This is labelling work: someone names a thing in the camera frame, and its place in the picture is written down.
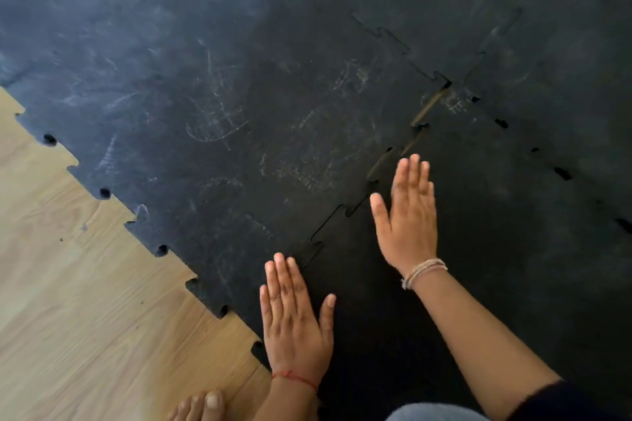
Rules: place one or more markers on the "person's left forearm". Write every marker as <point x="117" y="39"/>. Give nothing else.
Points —
<point x="289" y="403"/>

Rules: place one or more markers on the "person's right forearm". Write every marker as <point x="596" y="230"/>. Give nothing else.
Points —
<point x="474" y="337"/>

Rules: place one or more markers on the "person's right little finger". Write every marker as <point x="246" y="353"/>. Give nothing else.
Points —
<point x="431" y="196"/>

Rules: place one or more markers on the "red thread wrist band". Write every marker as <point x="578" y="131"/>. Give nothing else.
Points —
<point x="296" y="377"/>

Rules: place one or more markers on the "large scuffed black puzzle mat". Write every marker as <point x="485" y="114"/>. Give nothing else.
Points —
<point x="197" y="90"/>

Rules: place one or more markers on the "person's right thumb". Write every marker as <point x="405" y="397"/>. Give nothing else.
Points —
<point x="380" y="213"/>

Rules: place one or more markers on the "person's right middle finger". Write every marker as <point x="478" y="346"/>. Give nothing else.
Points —
<point x="413" y="176"/>

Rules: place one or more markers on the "dark black puzzle mat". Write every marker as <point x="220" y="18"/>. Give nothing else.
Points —
<point x="572" y="70"/>
<point x="419" y="1"/>

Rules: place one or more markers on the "textured black puzzle mat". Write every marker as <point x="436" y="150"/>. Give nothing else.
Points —
<point x="474" y="218"/>

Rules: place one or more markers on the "person's left hand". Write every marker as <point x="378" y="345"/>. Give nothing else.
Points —
<point x="296" y="337"/>

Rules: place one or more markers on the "grey trouser knee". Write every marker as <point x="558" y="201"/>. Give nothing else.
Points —
<point x="434" y="413"/>

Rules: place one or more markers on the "person's left thumb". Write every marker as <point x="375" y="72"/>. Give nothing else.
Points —
<point x="327" y="313"/>

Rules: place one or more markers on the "person's left little finger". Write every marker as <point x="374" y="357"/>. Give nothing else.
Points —
<point x="265" y="304"/>

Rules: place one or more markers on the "person's left middle finger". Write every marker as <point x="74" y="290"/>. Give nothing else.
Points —
<point x="285" y="282"/>

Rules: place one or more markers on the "person's right hand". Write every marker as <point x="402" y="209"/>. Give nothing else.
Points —
<point x="407" y="228"/>

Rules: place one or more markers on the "dark sleeve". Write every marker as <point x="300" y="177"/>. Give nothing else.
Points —
<point x="568" y="403"/>

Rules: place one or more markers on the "person's bare foot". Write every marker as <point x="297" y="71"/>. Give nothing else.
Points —
<point x="200" y="408"/>

